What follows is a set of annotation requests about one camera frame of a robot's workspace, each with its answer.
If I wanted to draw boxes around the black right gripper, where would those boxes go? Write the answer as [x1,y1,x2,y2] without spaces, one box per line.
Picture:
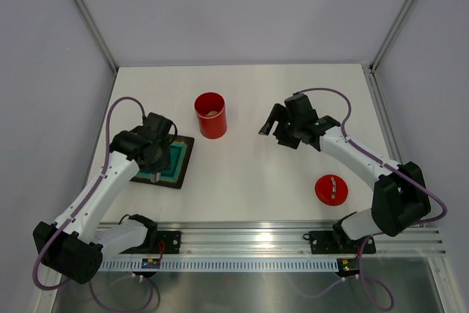
[259,103,302,150]

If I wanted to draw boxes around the stainless steel tongs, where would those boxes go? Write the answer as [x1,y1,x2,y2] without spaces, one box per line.
[149,172,160,183]

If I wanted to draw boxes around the red cylindrical canister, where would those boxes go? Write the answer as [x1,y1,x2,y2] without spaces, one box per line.
[194,92,227,139]

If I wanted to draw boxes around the red lid with metal handle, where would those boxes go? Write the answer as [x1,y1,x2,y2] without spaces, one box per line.
[314,174,349,207]

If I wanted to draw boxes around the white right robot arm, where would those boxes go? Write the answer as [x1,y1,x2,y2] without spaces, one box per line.
[259,92,431,252]

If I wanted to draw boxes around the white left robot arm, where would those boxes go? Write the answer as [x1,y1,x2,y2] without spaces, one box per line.
[32,113,177,290]

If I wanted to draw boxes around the black green square plate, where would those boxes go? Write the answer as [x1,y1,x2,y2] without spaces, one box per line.
[131,135,195,189]

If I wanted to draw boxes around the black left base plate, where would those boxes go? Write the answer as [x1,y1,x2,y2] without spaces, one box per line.
[137,230,182,254]

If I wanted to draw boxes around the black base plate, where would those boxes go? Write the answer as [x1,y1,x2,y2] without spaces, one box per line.
[137,230,182,254]
[303,230,377,254]

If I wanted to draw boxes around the aluminium mounting rail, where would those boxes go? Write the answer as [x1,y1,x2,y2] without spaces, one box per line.
[95,219,446,257]

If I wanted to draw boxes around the white slotted cable duct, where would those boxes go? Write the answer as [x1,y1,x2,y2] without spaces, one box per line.
[100,257,339,273]

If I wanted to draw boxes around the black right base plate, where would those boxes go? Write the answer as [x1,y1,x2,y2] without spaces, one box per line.
[303,230,377,254]

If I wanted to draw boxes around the left aluminium frame post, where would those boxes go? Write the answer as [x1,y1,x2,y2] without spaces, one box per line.
[51,0,119,74]

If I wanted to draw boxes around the aluminium frame post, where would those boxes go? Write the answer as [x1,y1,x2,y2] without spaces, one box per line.
[51,0,119,74]
[369,0,439,74]

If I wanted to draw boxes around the right aluminium frame post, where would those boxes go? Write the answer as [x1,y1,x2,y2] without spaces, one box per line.
[369,0,439,74]

